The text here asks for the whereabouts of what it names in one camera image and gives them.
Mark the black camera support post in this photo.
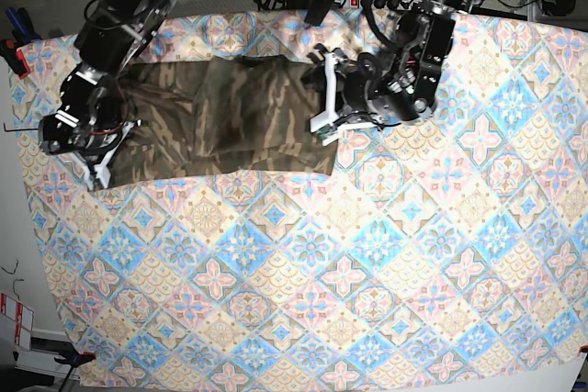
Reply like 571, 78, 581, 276
304, 0, 335, 27

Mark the camouflage T-shirt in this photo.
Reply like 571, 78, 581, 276
108, 56, 337, 187

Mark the black hex key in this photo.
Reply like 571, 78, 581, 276
3, 123, 38, 133

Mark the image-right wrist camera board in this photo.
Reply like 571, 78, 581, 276
315, 125, 339, 146

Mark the blue clamp lower left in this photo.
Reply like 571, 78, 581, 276
54, 351, 96, 369

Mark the red white label card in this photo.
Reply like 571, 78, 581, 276
1, 292, 34, 351

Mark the white power strip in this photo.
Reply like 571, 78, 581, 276
337, 0, 424, 11

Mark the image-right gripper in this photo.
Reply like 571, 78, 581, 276
308, 43, 390, 137

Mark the black robot arm image left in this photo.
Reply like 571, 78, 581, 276
38, 0, 175, 191

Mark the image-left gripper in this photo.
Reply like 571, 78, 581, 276
59, 118, 141, 190

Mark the patterned tile tablecloth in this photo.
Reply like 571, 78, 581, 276
17, 16, 587, 391

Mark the blue red clamp upper left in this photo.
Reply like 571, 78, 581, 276
1, 7, 41, 79

